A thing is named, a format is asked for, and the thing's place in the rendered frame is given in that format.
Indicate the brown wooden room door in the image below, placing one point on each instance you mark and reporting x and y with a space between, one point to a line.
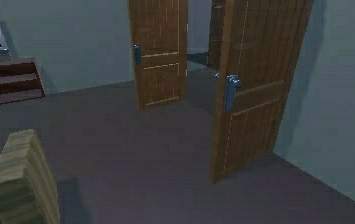
216 33
255 100
160 50

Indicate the brown wooden shelf unit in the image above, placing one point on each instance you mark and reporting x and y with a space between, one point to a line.
11 81

